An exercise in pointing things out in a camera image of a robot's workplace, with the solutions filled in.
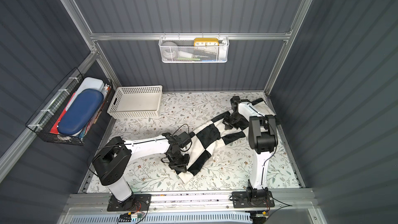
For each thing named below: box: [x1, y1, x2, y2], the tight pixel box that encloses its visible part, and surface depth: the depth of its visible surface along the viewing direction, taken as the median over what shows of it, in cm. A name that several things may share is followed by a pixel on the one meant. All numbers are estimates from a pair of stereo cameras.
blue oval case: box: [57, 88, 105, 136], surface depth 69 cm
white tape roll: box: [161, 41, 179, 60], surface depth 89 cm
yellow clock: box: [193, 37, 220, 47], surface depth 90 cm
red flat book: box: [49, 92, 77, 135], surface depth 66 cm
